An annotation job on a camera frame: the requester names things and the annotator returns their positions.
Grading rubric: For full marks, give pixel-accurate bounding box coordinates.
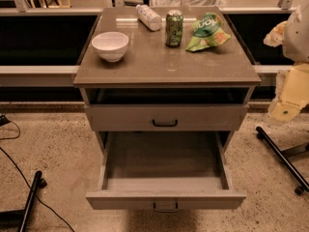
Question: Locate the green rice chip bag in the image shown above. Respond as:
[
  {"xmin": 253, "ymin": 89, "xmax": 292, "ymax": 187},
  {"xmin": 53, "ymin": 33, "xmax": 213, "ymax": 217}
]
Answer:
[{"xmin": 185, "ymin": 13, "xmax": 231, "ymax": 52}]

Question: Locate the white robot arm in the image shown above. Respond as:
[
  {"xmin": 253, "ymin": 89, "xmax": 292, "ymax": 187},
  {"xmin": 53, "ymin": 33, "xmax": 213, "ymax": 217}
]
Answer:
[{"xmin": 264, "ymin": 0, "xmax": 309, "ymax": 125}]

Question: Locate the grey drawer cabinet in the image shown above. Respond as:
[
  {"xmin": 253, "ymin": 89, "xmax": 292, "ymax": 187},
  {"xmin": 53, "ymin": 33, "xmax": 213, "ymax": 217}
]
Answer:
[{"xmin": 72, "ymin": 5, "xmax": 262, "ymax": 157}]

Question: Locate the closed grey upper drawer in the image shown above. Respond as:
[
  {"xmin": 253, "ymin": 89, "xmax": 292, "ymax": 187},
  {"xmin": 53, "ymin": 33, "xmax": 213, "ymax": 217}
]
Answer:
[{"xmin": 85, "ymin": 104, "xmax": 247, "ymax": 131}]

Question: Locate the open grey lower drawer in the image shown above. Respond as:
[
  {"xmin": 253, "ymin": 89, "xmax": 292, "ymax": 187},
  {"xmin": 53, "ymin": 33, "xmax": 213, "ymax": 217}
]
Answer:
[{"xmin": 85, "ymin": 130, "xmax": 248, "ymax": 214}]

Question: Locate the white ceramic bowl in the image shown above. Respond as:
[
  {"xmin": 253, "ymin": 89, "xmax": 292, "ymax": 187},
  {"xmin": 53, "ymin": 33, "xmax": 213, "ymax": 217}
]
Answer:
[{"xmin": 91, "ymin": 32, "xmax": 129, "ymax": 62}]

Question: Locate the clear plastic water bottle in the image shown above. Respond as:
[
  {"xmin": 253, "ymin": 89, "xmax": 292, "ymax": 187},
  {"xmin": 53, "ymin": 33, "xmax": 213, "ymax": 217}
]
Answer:
[{"xmin": 136, "ymin": 5, "xmax": 162, "ymax": 31}]

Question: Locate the green soda can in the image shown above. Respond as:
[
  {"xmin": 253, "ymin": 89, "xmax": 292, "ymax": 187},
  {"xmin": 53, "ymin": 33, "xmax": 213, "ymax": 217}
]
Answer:
[{"xmin": 165, "ymin": 10, "xmax": 183, "ymax": 47}]

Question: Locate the metal window railing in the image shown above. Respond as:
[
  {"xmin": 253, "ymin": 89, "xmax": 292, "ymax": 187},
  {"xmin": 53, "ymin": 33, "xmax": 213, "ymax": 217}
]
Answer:
[{"xmin": 0, "ymin": 0, "xmax": 309, "ymax": 88}]

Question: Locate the black stand leg right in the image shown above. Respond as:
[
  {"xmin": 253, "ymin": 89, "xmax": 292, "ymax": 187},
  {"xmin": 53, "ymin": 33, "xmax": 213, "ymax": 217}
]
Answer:
[{"xmin": 256, "ymin": 127, "xmax": 309, "ymax": 195}]

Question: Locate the black stand leg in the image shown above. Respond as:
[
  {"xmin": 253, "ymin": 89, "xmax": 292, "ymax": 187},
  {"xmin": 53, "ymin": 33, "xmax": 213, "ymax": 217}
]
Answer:
[
  {"xmin": 0, "ymin": 171, "xmax": 46, "ymax": 232},
  {"xmin": 256, "ymin": 127, "xmax": 309, "ymax": 195}
]

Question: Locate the black stand leg left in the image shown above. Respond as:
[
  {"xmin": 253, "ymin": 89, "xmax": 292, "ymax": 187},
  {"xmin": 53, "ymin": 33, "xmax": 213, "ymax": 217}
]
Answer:
[{"xmin": 0, "ymin": 171, "xmax": 46, "ymax": 232}]

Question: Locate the black floor cable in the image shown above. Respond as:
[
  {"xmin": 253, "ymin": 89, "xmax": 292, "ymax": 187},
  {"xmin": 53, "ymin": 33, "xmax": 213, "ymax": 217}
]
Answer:
[{"xmin": 0, "ymin": 113, "xmax": 75, "ymax": 232}]

